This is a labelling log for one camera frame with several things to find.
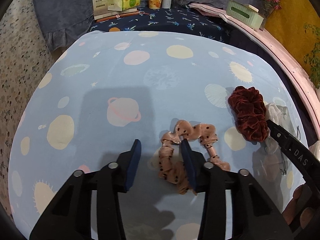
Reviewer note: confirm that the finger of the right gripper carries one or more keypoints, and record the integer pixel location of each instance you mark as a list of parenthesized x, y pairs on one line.
[(305, 162)]

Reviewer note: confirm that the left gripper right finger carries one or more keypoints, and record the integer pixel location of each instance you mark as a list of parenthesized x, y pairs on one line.
[(254, 215)]

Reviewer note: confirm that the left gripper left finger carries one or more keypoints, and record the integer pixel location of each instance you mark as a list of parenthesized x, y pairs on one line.
[(68, 215)]

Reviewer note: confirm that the dark red velvet scrunchie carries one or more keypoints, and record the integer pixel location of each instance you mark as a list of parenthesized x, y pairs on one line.
[(249, 108)]

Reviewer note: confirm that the pink dotted scrunchie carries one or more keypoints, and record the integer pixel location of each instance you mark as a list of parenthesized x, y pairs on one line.
[(179, 164)]

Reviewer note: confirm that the grey blue drawstring pouch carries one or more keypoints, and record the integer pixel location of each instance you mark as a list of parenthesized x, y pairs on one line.
[(279, 127)]

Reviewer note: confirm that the trash bin with white liner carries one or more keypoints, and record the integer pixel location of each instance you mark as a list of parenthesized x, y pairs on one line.
[(315, 149)]

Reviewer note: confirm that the person's right hand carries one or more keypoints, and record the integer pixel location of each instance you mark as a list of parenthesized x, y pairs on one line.
[(302, 210)]

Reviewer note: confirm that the green plant in white pot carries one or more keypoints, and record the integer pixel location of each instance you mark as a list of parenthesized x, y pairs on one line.
[(312, 58)]

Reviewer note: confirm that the pink quilt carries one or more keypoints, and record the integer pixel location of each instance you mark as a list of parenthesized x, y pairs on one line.
[(275, 49)]

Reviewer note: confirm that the light blue planet tablecloth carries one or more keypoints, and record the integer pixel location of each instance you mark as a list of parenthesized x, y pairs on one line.
[(109, 89)]

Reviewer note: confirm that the yellow fabric backdrop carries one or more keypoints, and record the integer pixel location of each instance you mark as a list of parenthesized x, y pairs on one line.
[(287, 26)]

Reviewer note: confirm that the green tissue box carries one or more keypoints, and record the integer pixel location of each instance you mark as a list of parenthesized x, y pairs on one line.
[(245, 13)]

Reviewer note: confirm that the red flowers in vase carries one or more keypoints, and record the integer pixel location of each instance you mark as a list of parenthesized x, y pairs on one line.
[(269, 6)]

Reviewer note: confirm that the navy patterned cloth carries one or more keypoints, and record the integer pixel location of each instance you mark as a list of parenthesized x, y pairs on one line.
[(182, 20)]

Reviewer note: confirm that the orange pencil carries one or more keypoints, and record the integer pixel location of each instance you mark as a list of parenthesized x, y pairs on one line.
[(117, 16)]

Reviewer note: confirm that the green tissue pack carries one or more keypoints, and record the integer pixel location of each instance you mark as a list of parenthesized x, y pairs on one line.
[(121, 5)]

